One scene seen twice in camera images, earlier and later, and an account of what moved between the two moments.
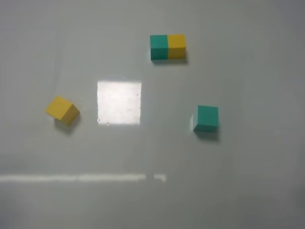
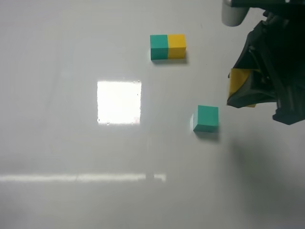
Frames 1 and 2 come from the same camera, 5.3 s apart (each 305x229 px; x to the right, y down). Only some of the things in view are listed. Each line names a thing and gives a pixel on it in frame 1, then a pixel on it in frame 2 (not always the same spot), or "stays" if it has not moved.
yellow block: x=66 y=112 → x=238 y=77
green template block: x=159 y=46 stays
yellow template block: x=177 y=48 stays
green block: x=206 y=118 stays
